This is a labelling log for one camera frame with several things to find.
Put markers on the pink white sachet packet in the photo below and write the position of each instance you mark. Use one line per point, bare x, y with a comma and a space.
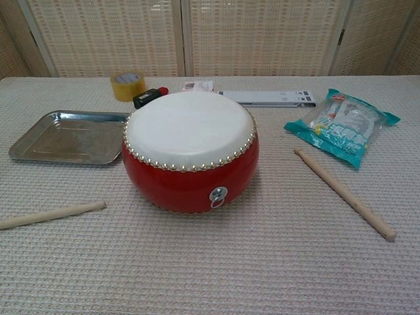
197, 86

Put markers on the red drum white skin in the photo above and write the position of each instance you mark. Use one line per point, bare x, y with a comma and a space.
190, 131

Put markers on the black and red marker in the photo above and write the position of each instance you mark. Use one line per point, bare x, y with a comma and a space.
144, 97

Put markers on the woven bamboo screen panel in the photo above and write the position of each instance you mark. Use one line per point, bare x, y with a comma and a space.
411, 49
370, 36
108, 36
10, 49
262, 36

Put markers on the white flat strip black marks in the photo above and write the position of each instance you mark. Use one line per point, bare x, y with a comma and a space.
262, 95
279, 103

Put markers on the yellow packing tape roll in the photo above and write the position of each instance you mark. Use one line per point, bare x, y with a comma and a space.
126, 92

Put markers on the stainless steel tray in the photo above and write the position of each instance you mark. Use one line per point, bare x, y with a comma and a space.
65, 141

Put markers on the teal clear snack bag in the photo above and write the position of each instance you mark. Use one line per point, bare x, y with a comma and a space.
341, 134

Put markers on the wooden drumstick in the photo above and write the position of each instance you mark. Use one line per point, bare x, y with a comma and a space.
341, 192
49, 215

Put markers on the white woven tablecloth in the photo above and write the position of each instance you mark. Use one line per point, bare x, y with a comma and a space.
210, 262

